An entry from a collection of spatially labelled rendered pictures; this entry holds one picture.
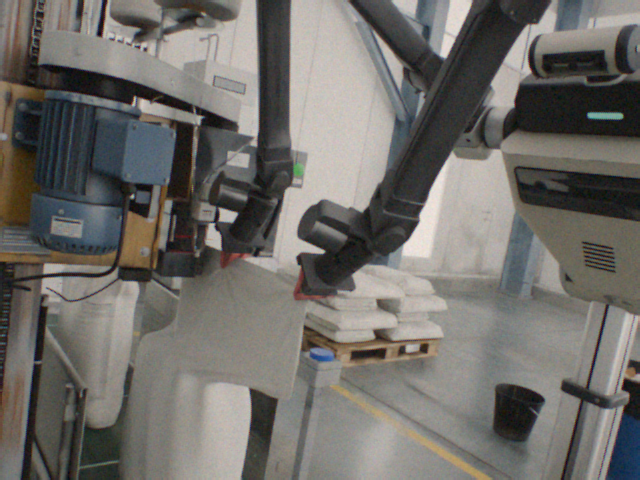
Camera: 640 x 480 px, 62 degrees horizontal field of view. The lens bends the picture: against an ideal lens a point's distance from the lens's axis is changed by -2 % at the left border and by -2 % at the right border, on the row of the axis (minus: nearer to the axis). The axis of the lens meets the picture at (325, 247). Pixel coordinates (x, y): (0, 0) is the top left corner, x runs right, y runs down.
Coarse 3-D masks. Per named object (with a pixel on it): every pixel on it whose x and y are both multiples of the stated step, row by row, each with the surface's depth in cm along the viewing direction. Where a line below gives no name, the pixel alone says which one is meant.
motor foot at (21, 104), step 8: (16, 104) 91; (24, 104) 91; (32, 104) 93; (40, 104) 93; (16, 112) 91; (24, 112) 92; (32, 112) 91; (40, 112) 90; (16, 120) 92; (24, 120) 92; (32, 120) 93; (40, 120) 94; (16, 128) 92; (24, 128) 93; (32, 128) 93; (16, 136) 92; (24, 136) 93; (32, 136) 94; (16, 144) 92; (24, 144) 93; (32, 144) 91
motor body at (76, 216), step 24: (48, 96) 82; (72, 96) 80; (48, 120) 82; (72, 120) 81; (96, 120) 82; (48, 144) 82; (72, 144) 81; (48, 168) 82; (72, 168) 82; (48, 192) 83; (72, 192) 83; (96, 192) 84; (120, 192) 89; (48, 216) 82; (72, 216) 82; (96, 216) 84; (120, 216) 87; (48, 240) 83; (72, 240) 83; (96, 240) 85
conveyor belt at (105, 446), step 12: (48, 324) 255; (120, 420) 177; (84, 432) 165; (96, 432) 166; (108, 432) 168; (120, 432) 169; (84, 444) 158; (96, 444) 160; (108, 444) 161; (120, 444) 162; (84, 456) 152; (96, 456) 153; (108, 456) 155; (84, 468) 147; (96, 468) 148; (108, 468) 149
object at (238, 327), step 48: (192, 288) 127; (240, 288) 110; (288, 288) 97; (144, 336) 134; (192, 336) 124; (240, 336) 109; (288, 336) 96; (144, 384) 129; (192, 384) 114; (240, 384) 105; (288, 384) 95; (144, 432) 125; (192, 432) 113; (240, 432) 117
